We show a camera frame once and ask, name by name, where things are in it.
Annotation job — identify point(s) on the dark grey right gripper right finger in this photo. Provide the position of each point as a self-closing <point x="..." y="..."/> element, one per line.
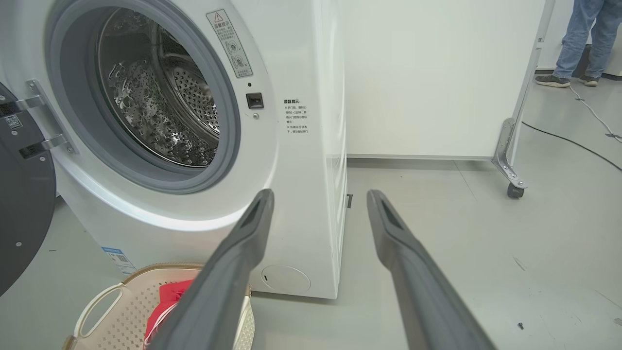
<point x="427" y="291"/>

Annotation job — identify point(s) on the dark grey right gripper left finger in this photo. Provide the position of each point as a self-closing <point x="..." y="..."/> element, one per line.
<point x="218" y="282"/>

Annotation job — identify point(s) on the red and white garment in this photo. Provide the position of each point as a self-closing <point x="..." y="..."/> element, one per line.
<point x="167" y="304"/>

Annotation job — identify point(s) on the washing machine round door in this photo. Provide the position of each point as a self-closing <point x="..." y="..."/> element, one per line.
<point x="24" y="204"/>

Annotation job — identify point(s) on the cream perforated laundry basket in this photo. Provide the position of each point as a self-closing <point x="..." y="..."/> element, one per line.
<point x="116" y="316"/>

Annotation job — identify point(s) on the white washing machine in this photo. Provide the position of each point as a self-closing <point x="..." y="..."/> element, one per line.
<point x="291" y="194"/>

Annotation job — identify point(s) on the black door latch socket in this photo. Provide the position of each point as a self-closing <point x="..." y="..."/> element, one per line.
<point x="254" y="100"/>

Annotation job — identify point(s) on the metal door hinge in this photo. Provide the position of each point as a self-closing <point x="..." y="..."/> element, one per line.
<point x="53" y="121"/>

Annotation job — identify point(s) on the blue energy label sticker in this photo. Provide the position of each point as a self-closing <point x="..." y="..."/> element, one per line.
<point x="119" y="260"/>

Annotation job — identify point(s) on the metal foot with caster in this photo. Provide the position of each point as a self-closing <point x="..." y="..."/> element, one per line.
<point x="508" y="163"/>

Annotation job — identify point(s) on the black printed text label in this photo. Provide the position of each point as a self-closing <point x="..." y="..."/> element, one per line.
<point x="296" y="116"/>

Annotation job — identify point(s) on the white partition panel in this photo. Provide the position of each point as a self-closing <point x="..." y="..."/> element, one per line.
<point x="427" y="78"/>

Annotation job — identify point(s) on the warning sticker with triangle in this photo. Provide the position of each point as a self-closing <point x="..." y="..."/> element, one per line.
<point x="229" y="43"/>

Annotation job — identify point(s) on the person in blue jeans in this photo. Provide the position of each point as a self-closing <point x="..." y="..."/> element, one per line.
<point x="578" y="43"/>

